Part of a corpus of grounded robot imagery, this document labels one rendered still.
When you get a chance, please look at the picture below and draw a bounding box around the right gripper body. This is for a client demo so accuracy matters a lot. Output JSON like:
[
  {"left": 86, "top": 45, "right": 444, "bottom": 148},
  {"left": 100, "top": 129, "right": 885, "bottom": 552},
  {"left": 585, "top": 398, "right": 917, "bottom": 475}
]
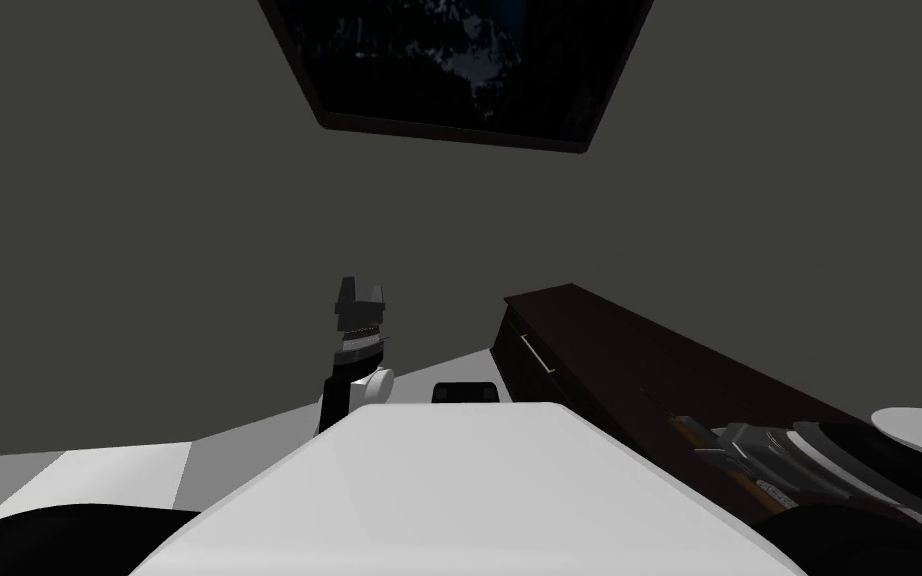
[{"left": 728, "top": 423, "right": 805, "bottom": 496}]

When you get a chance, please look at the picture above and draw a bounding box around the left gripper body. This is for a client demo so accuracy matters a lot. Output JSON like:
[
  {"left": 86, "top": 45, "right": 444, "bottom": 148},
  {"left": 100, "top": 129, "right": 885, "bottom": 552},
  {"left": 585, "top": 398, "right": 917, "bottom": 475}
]
[{"left": 335, "top": 299, "right": 387, "bottom": 337}]

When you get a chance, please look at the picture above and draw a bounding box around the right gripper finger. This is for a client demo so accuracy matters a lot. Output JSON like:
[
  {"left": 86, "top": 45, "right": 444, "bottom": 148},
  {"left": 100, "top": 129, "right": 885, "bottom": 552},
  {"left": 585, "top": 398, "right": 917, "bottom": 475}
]
[
  {"left": 693, "top": 446, "right": 750, "bottom": 475},
  {"left": 711, "top": 423, "right": 760, "bottom": 451}
]

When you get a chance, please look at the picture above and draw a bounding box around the dark brown cabinet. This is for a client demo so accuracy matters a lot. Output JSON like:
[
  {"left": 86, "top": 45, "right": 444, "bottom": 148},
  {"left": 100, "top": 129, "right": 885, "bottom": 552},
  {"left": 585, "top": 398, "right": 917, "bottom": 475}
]
[{"left": 489, "top": 282, "right": 922, "bottom": 531}]

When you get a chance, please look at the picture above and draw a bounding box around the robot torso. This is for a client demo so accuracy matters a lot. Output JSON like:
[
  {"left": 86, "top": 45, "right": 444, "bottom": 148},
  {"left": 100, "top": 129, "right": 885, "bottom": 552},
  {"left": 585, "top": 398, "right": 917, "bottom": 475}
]
[{"left": 128, "top": 382, "right": 810, "bottom": 576}]

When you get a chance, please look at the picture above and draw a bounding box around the pale drawer handle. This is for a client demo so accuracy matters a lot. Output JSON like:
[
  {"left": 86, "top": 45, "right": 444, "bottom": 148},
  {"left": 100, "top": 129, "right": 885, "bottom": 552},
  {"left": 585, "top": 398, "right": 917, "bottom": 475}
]
[{"left": 519, "top": 333, "right": 557, "bottom": 376}]

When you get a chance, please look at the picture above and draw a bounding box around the dark framed wall picture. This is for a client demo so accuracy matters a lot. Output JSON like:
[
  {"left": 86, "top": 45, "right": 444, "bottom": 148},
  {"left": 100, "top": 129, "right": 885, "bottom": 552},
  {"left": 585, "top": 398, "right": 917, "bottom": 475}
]
[{"left": 256, "top": 0, "right": 655, "bottom": 155}]

